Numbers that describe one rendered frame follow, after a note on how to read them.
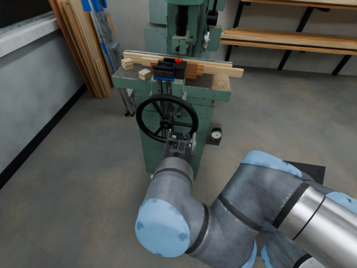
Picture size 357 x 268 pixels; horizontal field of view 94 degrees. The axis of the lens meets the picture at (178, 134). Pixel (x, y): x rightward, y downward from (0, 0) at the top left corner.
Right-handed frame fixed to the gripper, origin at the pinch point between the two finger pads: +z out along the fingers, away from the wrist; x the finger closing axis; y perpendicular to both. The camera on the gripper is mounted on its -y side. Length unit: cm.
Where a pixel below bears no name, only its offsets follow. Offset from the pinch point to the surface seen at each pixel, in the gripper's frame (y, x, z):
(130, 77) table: 13.5, 30.6, 31.5
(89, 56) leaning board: 12, 119, 137
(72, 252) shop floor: -93, 60, 1
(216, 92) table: 11.7, -12.5, 31.0
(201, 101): 6.0, -6.2, 33.0
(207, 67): 21.5, -7.1, 43.9
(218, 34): 38, -10, 55
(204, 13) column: 47, -1, 55
